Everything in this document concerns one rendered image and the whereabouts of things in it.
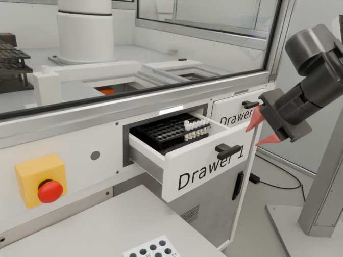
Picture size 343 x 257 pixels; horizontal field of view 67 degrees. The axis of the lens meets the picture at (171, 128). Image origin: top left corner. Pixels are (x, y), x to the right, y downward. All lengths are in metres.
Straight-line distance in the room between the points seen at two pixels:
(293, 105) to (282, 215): 1.42
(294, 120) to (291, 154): 1.95
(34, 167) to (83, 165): 0.12
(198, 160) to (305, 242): 1.28
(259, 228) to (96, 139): 1.37
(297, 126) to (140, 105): 0.33
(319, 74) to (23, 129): 0.48
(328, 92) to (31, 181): 0.50
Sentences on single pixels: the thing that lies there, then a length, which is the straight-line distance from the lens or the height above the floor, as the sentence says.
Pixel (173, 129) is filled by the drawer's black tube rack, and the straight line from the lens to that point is 0.65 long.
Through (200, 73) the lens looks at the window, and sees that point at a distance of 0.73.
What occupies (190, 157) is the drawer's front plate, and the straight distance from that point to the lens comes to 0.52.
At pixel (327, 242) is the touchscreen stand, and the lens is 1.82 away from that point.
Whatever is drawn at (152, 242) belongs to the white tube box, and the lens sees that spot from 0.50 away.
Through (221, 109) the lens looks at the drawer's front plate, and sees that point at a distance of 0.80.
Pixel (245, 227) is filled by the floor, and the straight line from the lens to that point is 1.74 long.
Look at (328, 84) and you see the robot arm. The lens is 0.45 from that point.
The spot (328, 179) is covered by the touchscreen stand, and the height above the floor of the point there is 0.44.
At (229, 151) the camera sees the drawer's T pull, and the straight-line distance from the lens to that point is 0.56.
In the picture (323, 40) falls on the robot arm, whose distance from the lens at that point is 0.50.
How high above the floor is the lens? 1.18
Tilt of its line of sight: 26 degrees down
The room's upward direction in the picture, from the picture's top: 5 degrees clockwise
